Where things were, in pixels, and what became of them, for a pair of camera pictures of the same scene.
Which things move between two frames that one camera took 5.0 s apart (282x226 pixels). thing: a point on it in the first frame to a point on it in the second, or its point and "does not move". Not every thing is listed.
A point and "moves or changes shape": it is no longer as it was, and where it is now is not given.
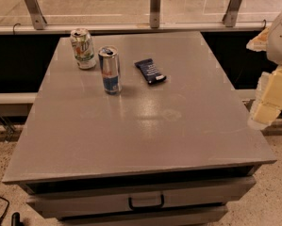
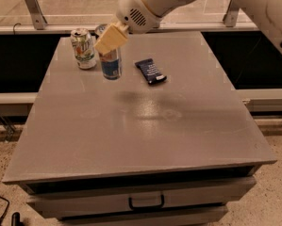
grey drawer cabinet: x=174 y=153 does not move
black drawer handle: x=146 y=207 does not move
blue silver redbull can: x=109 y=63 moves or changes shape
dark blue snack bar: x=150 y=71 does not move
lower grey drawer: x=218 y=217 does not move
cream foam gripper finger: x=273 y=94 to x=112 y=38
